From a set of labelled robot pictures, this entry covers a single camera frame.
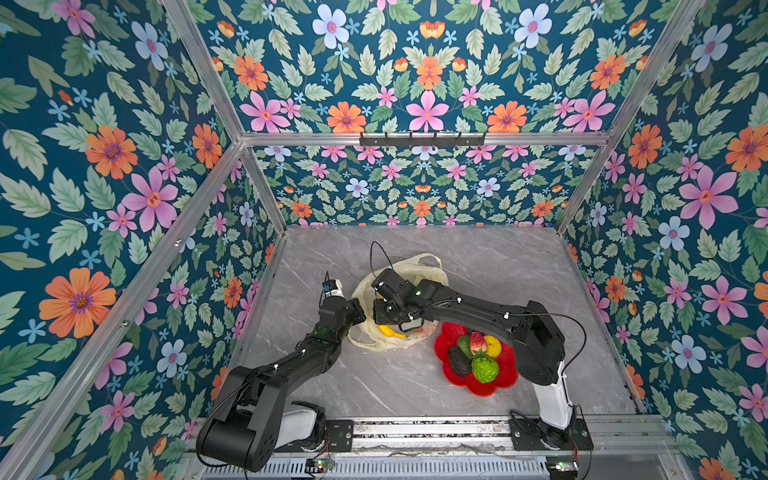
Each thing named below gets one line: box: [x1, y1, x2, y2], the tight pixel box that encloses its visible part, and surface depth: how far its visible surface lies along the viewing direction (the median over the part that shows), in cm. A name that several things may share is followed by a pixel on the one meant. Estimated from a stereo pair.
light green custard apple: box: [471, 350, 499, 384], surface depth 80 cm
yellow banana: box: [378, 325, 407, 339], surface depth 82 cm
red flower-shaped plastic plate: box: [434, 322, 519, 397], surface depth 82 cm
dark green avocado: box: [458, 335, 473, 360], surface depth 86 cm
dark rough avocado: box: [449, 346, 472, 377], surface depth 83 cm
